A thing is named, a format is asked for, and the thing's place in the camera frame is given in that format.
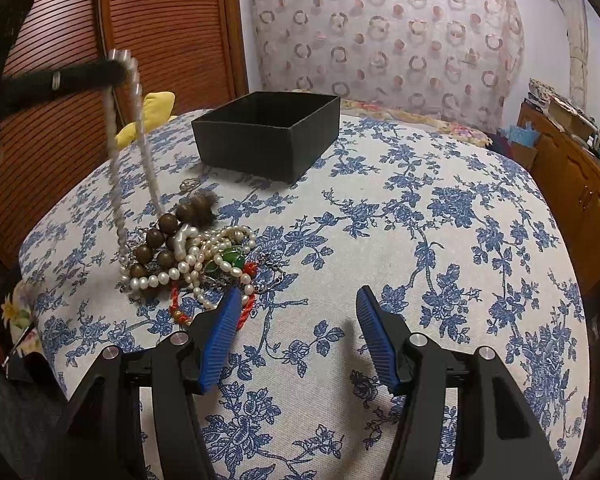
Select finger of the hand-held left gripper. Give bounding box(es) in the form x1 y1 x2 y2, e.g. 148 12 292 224
0 57 131 111

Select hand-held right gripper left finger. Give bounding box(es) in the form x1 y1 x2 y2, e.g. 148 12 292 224
35 287 243 480

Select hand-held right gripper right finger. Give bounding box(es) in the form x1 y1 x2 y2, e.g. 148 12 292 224
355 285 563 480

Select long white pearl necklace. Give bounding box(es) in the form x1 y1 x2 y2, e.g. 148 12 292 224
105 49 181 291

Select red cord bracelet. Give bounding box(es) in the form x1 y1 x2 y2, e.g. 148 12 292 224
169 260 259 332

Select green jade pendant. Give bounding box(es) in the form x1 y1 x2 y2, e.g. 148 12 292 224
205 247 246 274

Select thin silver chain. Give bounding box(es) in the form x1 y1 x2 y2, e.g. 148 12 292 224
257 254 302 292

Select cream pearl strand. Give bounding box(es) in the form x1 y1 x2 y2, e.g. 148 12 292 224
180 225 258 311

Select large baroque pearl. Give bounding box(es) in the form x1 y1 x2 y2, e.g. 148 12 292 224
172 225 199 257

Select brown wooden bead bracelet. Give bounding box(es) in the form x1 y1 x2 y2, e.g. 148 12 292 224
130 195 220 279

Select black jewelry box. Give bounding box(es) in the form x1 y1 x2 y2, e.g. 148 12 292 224
191 91 342 184

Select yellow plush toy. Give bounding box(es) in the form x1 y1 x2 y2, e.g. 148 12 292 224
115 91 177 150

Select blue floral tablecloth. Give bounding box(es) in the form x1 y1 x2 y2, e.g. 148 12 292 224
17 107 593 480

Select brown slatted wardrobe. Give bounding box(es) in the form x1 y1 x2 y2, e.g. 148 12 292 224
0 0 251 267

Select floral bed blanket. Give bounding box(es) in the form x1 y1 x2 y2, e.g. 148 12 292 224
340 99 492 149

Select blue paper bag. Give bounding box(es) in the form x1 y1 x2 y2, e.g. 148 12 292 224
497 122 539 149

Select wooden side cabinet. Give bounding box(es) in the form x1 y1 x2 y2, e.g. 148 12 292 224
517 102 600 296

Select stack of patterned papers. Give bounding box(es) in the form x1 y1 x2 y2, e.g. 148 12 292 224
527 77 570 112

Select circle patterned curtain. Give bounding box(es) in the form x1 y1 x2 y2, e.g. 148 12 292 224
250 0 526 133

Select cardboard box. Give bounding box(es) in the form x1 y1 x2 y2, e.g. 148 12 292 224
550 95 600 130

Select beige side curtain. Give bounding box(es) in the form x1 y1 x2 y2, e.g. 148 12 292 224
565 0 589 111

